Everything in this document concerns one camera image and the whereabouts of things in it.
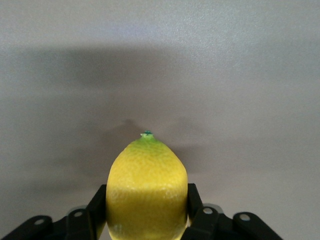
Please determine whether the yellow lemon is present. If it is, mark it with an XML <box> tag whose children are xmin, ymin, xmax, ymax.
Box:
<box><xmin>105</xmin><ymin>129</ymin><xmax>189</xmax><ymax>240</ymax></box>

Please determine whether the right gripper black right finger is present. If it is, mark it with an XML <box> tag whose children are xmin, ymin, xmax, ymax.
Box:
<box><xmin>185</xmin><ymin>183</ymin><xmax>286</xmax><ymax>240</ymax></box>

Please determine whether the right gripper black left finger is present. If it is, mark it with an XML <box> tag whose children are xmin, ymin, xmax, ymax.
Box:
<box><xmin>0</xmin><ymin>184</ymin><xmax>109</xmax><ymax>240</ymax></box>

